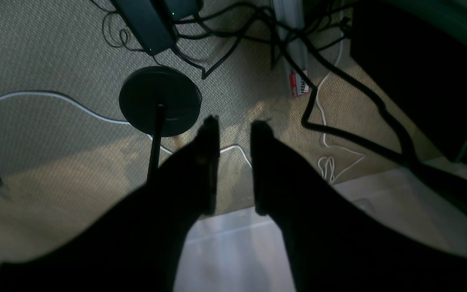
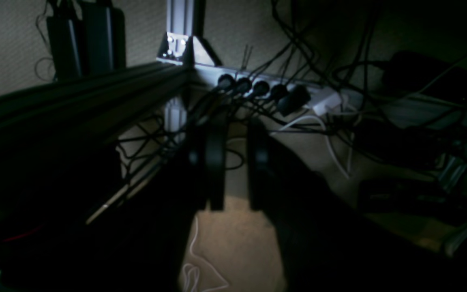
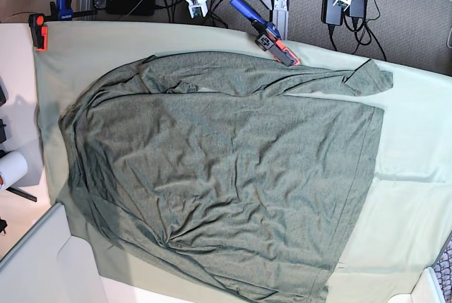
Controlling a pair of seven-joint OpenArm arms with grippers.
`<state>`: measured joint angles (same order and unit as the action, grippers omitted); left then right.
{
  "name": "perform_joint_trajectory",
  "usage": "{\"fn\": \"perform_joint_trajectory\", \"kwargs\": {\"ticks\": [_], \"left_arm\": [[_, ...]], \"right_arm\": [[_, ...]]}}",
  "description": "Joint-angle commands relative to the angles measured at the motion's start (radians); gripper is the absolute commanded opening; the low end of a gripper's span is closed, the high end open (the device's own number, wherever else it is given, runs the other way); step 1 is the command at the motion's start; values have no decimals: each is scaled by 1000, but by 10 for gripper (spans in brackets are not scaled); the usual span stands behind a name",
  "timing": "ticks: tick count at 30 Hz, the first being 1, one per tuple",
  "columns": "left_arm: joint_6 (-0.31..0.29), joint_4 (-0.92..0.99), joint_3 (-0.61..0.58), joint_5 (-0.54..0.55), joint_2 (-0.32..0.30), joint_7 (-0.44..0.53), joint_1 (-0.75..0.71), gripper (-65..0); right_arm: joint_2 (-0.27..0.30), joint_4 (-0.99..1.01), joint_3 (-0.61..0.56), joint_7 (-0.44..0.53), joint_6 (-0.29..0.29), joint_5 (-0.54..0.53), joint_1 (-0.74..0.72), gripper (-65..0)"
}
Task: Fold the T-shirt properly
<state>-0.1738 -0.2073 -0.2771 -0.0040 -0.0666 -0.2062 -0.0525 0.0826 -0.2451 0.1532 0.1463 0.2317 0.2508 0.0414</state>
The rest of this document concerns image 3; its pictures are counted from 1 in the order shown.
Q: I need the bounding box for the white paper roll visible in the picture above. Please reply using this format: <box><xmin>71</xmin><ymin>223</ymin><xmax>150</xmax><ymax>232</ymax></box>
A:
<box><xmin>0</xmin><ymin>151</ymin><xmax>28</xmax><ymax>191</ymax></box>

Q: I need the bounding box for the black power adapter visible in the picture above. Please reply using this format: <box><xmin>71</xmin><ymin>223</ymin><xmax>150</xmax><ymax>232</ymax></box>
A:
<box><xmin>321</xmin><ymin>0</ymin><xmax>343</xmax><ymax>26</ymax></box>
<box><xmin>347</xmin><ymin>0</ymin><xmax>367</xmax><ymax>19</ymax></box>

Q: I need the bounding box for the blue orange bar clamp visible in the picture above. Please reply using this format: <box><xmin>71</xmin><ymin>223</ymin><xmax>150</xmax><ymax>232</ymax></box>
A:
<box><xmin>230</xmin><ymin>0</ymin><xmax>301</xmax><ymax>66</ymax></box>

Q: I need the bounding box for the orange black corner clamp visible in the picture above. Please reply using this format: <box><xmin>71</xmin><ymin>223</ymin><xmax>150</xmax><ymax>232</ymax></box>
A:
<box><xmin>28</xmin><ymin>0</ymin><xmax>97</xmax><ymax>52</ymax></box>

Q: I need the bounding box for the light green table cloth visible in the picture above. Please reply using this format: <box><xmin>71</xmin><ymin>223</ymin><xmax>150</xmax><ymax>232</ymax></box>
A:
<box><xmin>34</xmin><ymin>21</ymin><xmax>451</xmax><ymax>302</ymax></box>

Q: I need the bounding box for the green T-shirt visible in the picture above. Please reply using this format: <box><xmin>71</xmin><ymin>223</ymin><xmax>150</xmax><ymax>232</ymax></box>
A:
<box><xmin>59</xmin><ymin>52</ymin><xmax>393</xmax><ymax>302</ymax></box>

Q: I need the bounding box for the black power adapter left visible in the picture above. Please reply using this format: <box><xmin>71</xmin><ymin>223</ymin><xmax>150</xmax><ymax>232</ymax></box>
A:
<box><xmin>321</xmin><ymin>0</ymin><xmax>343</xmax><ymax>26</ymax></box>

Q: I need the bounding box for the black power adapter right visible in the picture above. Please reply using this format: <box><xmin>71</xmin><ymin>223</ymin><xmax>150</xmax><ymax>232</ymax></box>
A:
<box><xmin>347</xmin><ymin>0</ymin><xmax>367</xmax><ymax>19</ymax></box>

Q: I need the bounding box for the black power brick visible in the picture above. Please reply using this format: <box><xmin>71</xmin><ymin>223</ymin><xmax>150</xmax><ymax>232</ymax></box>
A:
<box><xmin>105</xmin><ymin>0</ymin><xmax>156</xmax><ymax>16</ymax></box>

